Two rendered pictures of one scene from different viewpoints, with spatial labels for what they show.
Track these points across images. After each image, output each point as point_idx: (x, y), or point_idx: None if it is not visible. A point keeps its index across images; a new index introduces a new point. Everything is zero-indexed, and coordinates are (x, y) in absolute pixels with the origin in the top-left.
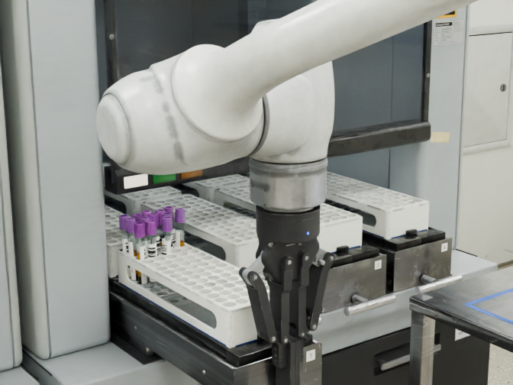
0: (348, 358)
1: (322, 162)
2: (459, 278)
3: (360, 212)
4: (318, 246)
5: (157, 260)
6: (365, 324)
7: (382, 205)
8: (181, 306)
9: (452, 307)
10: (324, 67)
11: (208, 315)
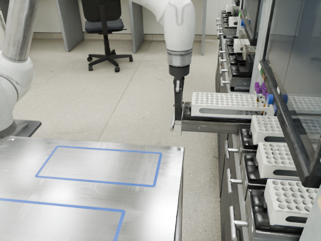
0: (238, 202)
1: (166, 49)
2: (231, 235)
3: None
4: (175, 82)
5: (250, 97)
6: (240, 200)
7: (283, 186)
8: (236, 111)
9: (163, 148)
10: (164, 16)
11: (223, 112)
